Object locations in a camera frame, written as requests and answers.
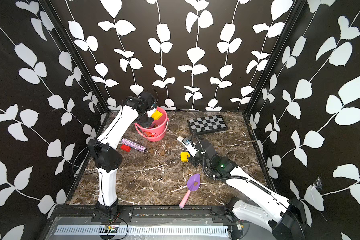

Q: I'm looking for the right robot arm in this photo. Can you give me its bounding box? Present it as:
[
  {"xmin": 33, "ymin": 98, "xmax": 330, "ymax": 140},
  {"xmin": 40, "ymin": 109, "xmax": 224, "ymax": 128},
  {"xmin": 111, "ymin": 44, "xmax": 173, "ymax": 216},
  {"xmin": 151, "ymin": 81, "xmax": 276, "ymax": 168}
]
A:
[{"xmin": 181, "ymin": 138, "xmax": 308, "ymax": 240}]

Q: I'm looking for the black front rail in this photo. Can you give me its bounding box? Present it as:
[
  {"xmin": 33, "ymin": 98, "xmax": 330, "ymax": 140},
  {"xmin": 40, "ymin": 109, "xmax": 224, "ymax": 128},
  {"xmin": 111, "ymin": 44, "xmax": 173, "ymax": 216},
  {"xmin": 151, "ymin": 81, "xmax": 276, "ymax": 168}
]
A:
[{"xmin": 52, "ymin": 204, "xmax": 292, "ymax": 224}]

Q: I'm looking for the white slotted cable duct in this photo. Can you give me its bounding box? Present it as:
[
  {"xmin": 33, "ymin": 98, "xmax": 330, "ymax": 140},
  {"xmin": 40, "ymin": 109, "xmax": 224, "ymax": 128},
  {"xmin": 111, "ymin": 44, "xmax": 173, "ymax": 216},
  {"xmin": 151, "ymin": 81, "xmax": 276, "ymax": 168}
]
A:
[{"xmin": 53, "ymin": 225, "xmax": 229, "ymax": 237}]

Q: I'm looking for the pink plastic bucket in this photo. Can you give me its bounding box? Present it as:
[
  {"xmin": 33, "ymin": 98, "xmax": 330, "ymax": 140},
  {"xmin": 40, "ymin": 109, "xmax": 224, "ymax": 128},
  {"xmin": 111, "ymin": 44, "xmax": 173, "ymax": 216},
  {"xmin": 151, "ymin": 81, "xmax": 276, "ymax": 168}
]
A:
[{"xmin": 135, "ymin": 107, "xmax": 169, "ymax": 142}]

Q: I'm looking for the purple round trowel pink handle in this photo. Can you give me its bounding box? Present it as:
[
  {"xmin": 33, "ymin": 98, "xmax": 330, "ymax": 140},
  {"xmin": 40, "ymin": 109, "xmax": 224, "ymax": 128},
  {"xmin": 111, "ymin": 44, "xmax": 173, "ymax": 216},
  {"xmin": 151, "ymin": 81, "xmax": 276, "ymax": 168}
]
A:
[{"xmin": 179, "ymin": 174, "xmax": 201, "ymax": 209}]

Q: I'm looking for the yellow shovel wooden handle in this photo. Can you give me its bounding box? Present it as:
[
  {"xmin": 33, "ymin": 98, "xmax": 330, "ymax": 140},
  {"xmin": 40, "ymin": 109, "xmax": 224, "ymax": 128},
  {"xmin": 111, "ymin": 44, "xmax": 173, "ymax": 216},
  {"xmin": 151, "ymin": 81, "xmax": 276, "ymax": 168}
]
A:
[{"xmin": 181, "ymin": 152, "xmax": 191, "ymax": 162}]

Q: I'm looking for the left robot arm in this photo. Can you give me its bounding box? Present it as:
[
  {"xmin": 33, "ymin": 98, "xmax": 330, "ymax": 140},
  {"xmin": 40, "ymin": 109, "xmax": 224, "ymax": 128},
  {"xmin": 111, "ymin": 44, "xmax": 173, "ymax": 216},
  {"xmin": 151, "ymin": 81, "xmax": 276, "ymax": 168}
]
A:
[{"xmin": 88, "ymin": 92, "xmax": 157, "ymax": 219}]

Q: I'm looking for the purple glitter microphone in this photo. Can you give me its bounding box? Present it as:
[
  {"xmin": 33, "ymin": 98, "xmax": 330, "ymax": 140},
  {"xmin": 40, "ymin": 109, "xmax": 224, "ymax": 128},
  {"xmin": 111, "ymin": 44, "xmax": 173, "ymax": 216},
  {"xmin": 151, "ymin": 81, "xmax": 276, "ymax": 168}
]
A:
[{"xmin": 121, "ymin": 138, "xmax": 147, "ymax": 153}]

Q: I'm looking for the black white checkerboard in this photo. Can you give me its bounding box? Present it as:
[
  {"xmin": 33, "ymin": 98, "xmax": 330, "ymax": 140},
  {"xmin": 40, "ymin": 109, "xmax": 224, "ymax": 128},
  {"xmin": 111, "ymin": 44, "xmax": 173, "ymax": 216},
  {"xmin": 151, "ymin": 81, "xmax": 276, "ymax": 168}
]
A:
[{"xmin": 187, "ymin": 115, "xmax": 228, "ymax": 135}]

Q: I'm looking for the red small block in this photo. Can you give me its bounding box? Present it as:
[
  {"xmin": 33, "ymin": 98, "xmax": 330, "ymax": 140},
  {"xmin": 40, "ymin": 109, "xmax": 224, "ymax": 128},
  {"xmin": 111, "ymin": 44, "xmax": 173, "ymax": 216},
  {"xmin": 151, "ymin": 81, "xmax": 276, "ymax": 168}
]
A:
[{"xmin": 121, "ymin": 145, "xmax": 132, "ymax": 153}]

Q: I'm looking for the yellow shovel blue tip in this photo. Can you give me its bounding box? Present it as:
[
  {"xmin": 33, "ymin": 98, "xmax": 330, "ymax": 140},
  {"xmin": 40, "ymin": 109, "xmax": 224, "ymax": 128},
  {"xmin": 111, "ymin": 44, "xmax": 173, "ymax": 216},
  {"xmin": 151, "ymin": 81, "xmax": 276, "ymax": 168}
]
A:
[{"xmin": 151, "ymin": 110, "xmax": 163, "ymax": 121}]

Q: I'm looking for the small circuit board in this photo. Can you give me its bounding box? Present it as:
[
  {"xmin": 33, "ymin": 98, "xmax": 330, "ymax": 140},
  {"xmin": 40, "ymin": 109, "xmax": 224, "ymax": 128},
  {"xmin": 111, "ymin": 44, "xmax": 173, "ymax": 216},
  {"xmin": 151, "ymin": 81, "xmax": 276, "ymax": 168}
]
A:
[{"xmin": 99, "ymin": 225, "xmax": 119, "ymax": 235}]

